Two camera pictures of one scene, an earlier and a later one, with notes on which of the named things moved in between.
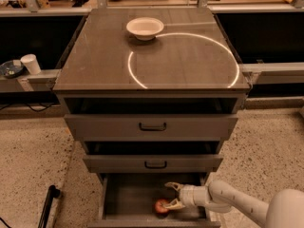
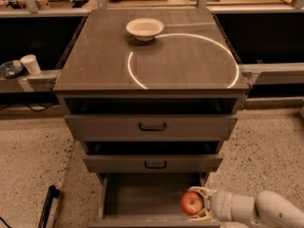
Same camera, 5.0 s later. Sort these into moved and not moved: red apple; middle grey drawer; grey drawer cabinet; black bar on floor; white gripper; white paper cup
Moved: white gripper; red apple
Not moved: black bar on floor; white paper cup; grey drawer cabinet; middle grey drawer
